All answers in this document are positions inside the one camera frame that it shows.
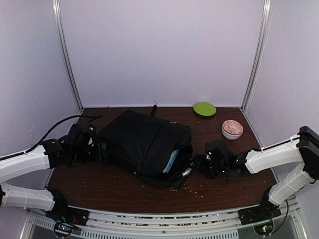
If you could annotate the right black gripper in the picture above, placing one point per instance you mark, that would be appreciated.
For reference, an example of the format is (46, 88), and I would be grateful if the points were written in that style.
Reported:
(199, 165)

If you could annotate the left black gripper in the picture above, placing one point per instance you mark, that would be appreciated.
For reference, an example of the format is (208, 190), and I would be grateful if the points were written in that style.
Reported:
(100, 156)

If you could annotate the grey notebook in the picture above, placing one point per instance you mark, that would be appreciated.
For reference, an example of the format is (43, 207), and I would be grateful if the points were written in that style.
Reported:
(171, 161)

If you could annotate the black student backpack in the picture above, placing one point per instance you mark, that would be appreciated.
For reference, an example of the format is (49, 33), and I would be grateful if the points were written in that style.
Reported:
(142, 144)

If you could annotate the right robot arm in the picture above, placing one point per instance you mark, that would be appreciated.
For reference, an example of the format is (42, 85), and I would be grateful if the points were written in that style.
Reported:
(301, 148)

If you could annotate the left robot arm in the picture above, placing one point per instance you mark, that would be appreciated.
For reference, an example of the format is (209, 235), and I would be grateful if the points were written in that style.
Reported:
(47, 155)

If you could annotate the red patterned bowl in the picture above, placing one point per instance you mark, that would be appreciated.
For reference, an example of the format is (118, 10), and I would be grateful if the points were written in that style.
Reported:
(232, 129)

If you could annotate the green plate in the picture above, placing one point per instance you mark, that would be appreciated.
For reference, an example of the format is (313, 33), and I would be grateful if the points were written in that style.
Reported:
(204, 109)

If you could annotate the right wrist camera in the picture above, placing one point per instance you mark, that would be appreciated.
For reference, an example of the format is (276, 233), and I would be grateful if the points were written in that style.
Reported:
(216, 151)

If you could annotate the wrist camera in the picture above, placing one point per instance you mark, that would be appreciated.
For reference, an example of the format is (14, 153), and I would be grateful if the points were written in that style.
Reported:
(216, 151)
(81, 136)

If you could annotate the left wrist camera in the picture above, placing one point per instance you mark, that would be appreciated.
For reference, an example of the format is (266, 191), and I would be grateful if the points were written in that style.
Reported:
(81, 136)

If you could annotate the front aluminium rail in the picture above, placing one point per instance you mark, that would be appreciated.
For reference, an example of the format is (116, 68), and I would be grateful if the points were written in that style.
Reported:
(222, 224)

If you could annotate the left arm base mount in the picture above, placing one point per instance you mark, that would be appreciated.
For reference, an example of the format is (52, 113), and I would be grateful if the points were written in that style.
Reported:
(67, 219)

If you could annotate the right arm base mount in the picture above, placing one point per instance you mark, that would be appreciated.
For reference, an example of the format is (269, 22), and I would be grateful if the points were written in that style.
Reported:
(262, 216)

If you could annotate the right aluminium frame post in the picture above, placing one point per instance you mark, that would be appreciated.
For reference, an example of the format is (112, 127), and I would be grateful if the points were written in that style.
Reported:
(262, 38)

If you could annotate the aluminium frame post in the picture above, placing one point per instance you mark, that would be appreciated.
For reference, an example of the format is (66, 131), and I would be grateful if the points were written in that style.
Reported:
(65, 53)
(262, 38)

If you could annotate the left aluminium frame post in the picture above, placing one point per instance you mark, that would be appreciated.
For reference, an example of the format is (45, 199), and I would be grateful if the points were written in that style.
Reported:
(65, 53)

